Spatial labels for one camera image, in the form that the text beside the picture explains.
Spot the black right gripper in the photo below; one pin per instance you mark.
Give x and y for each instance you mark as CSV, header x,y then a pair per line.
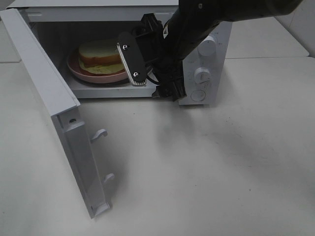
x,y
160,48

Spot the white timer knob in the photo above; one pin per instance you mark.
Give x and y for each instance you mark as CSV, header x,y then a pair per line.
x,y
202,75

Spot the toasted bread sandwich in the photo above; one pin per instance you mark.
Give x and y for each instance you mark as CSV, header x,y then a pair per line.
x,y
99,52

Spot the pink round plate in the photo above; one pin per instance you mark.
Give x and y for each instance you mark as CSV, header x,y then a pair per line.
x,y
73,65

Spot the white microwave door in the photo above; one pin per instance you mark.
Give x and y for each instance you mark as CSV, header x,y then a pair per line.
x,y
63,108

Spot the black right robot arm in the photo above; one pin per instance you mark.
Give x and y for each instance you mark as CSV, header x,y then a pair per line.
x,y
201,17

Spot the upper white power knob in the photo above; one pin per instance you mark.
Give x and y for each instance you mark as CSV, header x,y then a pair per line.
x,y
207,47

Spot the green lettuce leaf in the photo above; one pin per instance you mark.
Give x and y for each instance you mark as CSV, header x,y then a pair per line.
x,y
102,69

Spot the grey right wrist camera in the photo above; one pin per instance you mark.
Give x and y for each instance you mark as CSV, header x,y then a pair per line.
x,y
132,59

